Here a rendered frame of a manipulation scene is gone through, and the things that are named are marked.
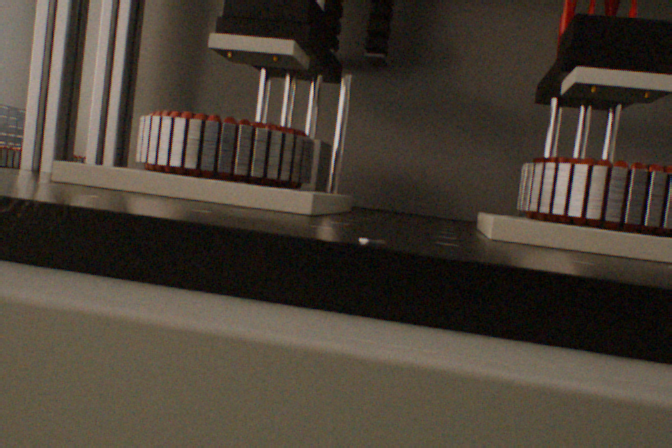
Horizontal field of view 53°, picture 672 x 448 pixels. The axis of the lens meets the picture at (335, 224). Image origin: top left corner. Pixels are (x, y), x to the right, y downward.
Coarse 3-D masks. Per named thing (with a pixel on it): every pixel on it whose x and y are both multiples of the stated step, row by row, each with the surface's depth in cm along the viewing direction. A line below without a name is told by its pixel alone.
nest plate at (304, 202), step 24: (72, 168) 38; (96, 168) 37; (120, 168) 37; (144, 192) 37; (168, 192) 37; (192, 192) 37; (216, 192) 36; (240, 192) 36; (264, 192) 36; (288, 192) 36; (312, 192) 41
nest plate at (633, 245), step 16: (480, 224) 44; (496, 224) 34; (512, 224) 34; (528, 224) 34; (544, 224) 34; (560, 224) 36; (496, 240) 34; (512, 240) 34; (528, 240) 34; (544, 240) 34; (560, 240) 34; (576, 240) 33; (592, 240) 33; (608, 240) 33; (624, 240) 33; (640, 240) 33; (656, 240) 33; (624, 256) 33; (640, 256) 33; (656, 256) 33
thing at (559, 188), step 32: (544, 160) 39; (576, 160) 37; (608, 160) 36; (544, 192) 38; (576, 192) 36; (608, 192) 36; (640, 192) 35; (576, 224) 37; (608, 224) 36; (640, 224) 35
